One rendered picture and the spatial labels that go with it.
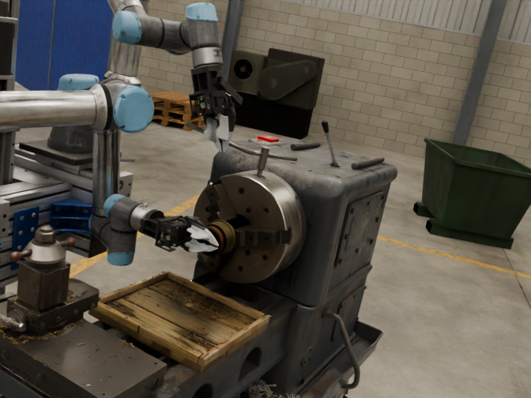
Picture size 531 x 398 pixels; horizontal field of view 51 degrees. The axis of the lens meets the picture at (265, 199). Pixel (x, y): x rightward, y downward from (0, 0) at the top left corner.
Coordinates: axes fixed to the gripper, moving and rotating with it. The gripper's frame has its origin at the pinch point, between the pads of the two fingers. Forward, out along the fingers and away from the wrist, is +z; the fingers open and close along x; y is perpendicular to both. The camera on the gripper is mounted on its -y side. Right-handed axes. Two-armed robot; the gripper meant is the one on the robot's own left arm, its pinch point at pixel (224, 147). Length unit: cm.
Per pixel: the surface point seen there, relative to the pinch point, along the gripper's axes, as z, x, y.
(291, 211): 19.7, 8.9, -15.1
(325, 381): 83, -2, -45
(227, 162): 4.6, -17.2, -26.4
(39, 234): 12, -11, 51
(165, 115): -69, -507, -593
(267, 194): 14.1, 4.9, -10.3
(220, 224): 20.0, -4.2, 0.2
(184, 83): -155, -661, -856
